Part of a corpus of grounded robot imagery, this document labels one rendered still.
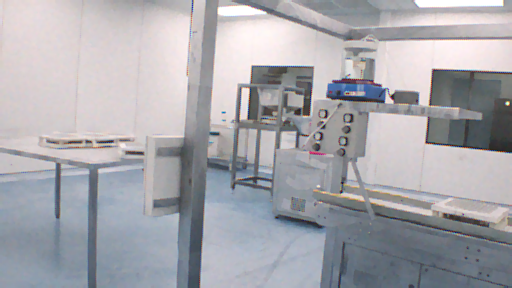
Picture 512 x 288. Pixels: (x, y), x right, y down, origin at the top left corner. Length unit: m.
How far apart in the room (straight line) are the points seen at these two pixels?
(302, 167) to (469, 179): 3.17
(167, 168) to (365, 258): 0.95
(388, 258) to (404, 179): 5.21
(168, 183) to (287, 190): 3.23
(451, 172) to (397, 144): 0.94
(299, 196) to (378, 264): 2.71
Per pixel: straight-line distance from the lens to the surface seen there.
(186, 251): 1.45
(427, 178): 6.93
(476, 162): 6.81
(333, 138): 1.79
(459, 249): 1.68
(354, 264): 1.92
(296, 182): 4.49
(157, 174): 1.37
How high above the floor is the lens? 1.20
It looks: 5 degrees down
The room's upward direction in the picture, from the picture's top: 4 degrees clockwise
